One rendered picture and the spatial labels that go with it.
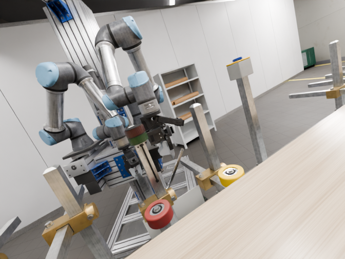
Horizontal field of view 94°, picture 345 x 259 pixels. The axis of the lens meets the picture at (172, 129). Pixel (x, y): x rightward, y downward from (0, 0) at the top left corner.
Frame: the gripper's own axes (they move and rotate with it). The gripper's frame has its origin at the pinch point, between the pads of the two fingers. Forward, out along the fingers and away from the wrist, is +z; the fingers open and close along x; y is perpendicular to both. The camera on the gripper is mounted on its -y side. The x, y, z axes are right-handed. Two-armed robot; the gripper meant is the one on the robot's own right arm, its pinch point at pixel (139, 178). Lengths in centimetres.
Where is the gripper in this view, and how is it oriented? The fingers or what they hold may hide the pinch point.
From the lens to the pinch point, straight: 93.1
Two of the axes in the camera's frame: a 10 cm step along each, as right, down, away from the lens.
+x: -8.5, 4.1, -3.2
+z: 3.5, 9.1, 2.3
